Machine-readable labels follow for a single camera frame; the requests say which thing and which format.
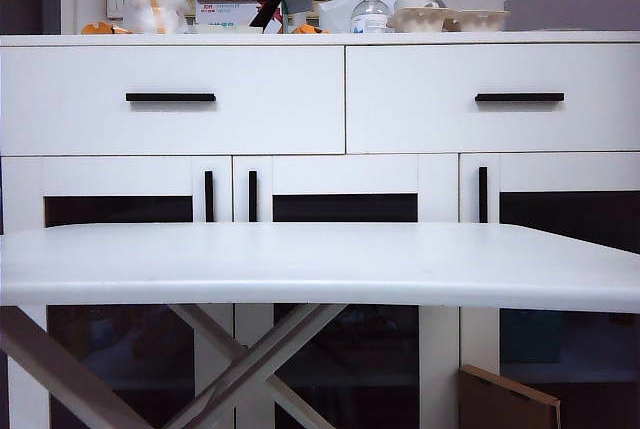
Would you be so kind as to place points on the white drawer front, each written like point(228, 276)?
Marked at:
point(250, 116)
point(425, 121)

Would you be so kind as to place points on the white glass-panel cabinet door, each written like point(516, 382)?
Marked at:
point(115, 175)
point(565, 173)
point(345, 175)

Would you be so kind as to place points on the white sideboard cabinet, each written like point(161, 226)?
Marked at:
point(300, 39)

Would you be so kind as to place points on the orange wrapper piece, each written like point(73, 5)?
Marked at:
point(98, 28)
point(306, 29)

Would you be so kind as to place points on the white crossed table leg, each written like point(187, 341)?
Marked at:
point(280, 350)
point(210, 330)

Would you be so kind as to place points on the white crumpled plastic bag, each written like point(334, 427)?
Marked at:
point(335, 12)

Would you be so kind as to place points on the clear pump sanitizer bottle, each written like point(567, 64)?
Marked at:
point(369, 12)

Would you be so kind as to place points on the grey card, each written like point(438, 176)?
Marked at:
point(296, 4)

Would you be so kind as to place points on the beige egg carton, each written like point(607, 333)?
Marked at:
point(480, 20)
point(420, 19)

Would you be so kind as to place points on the white box red print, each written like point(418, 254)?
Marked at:
point(225, 12)

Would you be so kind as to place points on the white ceramic mug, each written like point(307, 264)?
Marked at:
point(415, 1)

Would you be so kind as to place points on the white plastic bag orange contents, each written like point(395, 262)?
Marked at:
point(150, 3)

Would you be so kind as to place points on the brown cardboard sheet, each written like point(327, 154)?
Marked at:
point(500, 400)

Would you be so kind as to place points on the wide white table leg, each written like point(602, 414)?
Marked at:
point(50, 365)

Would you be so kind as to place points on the white wall switch plate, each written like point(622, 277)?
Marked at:
point(116, 4)

